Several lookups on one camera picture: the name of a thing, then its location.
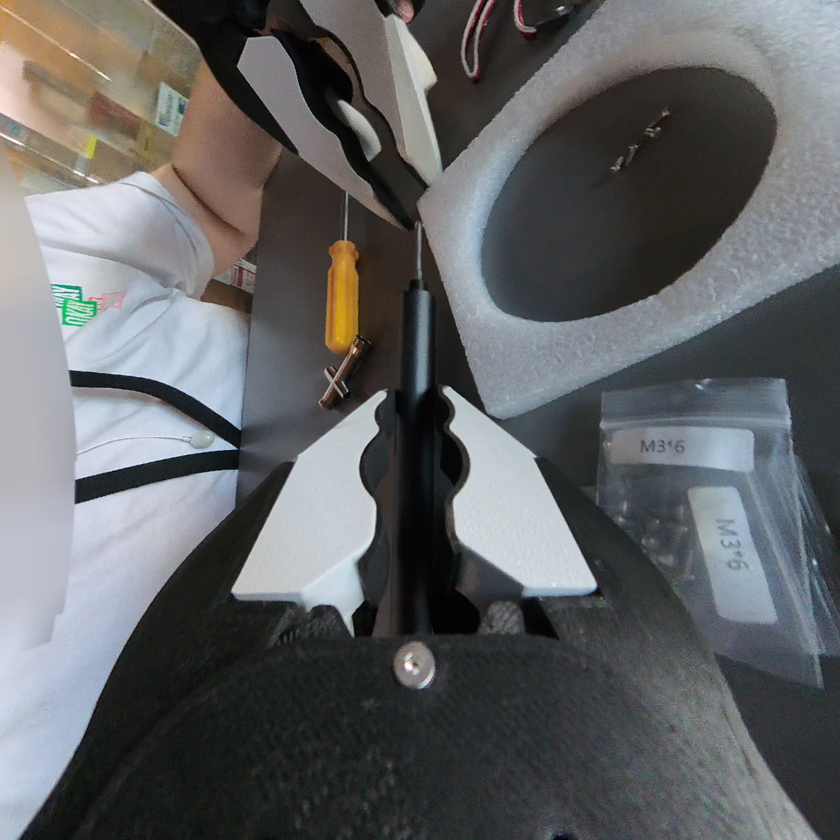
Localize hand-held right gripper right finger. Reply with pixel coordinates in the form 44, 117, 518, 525
433, 385, 599, 601

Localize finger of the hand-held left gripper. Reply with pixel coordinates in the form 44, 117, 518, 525
298, 0, 444, 191
236, 33, 427, 229

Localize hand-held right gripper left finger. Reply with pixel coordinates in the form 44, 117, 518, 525
230, 387, 401, 637

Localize black screwdriver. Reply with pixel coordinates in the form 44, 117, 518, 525
371, 220, 454, 637

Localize person's left forearm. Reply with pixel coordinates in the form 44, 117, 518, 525
167, 62, 286, 263

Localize dark grey desk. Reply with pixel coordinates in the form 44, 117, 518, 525
236, 0, 840, 840

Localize person in white shirt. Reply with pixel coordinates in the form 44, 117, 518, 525
0, 171, 253, 840

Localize clear glass partition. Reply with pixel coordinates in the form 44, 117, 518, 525
0, 0, 204, 198

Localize metal cross wrench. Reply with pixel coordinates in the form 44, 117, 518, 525
318, 335, 371, 411

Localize pile of clear screw bags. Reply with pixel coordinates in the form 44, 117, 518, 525
594, 377, 840, 690

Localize red white wire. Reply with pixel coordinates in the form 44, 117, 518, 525
515, 0, 559, 40
459, 0, 526, 83

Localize black neck strap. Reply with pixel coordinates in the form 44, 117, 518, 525
69, 369, 244, 505

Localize thin white cord with bead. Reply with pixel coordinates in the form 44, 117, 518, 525
75, 430, 217, 457

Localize white foam frame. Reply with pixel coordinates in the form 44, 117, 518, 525
416, 0, 840, 421

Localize orange handled screwdriver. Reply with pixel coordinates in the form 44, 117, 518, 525
326, 193, 361, 357

